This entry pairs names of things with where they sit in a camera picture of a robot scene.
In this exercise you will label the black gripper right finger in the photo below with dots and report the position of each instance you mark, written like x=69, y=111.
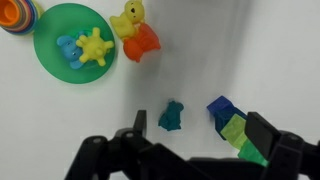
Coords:
x=286, y=150

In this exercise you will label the orange animal toy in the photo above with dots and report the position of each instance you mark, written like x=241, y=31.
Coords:
x=141, y=41

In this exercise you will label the light blue elephant toy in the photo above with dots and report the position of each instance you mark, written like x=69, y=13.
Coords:
x=68, y=47

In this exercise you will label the dark blue block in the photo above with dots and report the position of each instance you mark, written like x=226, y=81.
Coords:
x=222, y=119

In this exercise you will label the rainbow stacking cups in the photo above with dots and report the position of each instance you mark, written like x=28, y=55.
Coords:
x=10, y=13

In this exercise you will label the yellow spiky toy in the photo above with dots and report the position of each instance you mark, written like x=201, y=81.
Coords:
x=94, y=46

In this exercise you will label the lime green block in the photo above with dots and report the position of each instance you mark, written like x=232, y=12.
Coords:
x=235, y=130

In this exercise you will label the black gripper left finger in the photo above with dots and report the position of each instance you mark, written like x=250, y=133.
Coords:
x=133, y=150

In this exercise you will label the teal cube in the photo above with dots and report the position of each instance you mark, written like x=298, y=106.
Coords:
x=170, y=117

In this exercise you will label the green toy plate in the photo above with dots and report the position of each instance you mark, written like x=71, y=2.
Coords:
x=50, y=63

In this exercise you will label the yellow bear toy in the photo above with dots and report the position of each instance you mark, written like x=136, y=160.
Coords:
x=133, y=11

